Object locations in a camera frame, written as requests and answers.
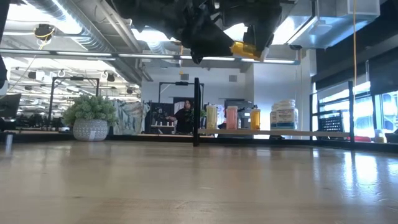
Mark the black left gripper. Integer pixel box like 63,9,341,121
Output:
111,0,234,65

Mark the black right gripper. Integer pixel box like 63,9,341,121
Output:
223,14,283,53

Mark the small amber pill bottle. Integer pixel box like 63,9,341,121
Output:
229,40,270,62

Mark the small clear pill bottle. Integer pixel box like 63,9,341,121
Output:
206,105,218,130

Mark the small pink pill bottle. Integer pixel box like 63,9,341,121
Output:
226,105,239,131

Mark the small orange pill bottle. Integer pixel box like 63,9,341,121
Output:
250,107,262,131

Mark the large white medicine bottle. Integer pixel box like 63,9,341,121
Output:
275,99,299,131

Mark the black machine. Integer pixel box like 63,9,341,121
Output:
223,98,254,130

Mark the person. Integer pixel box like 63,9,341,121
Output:
167,99,195,134

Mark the grey patterned cover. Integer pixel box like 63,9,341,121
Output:
108,99,150,135

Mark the black mesh crate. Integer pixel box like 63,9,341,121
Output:
318,116,345,133

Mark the green succulent in grey pot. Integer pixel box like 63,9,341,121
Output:
62,95,119,142

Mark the dark computer monitor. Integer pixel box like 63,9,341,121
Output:
0,93,22,121

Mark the black stand frame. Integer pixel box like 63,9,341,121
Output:
157,81,205,134

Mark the black metal rack frame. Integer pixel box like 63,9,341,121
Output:
48,76,100,125

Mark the black ceiling camera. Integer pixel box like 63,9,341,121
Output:
33,23,56,41

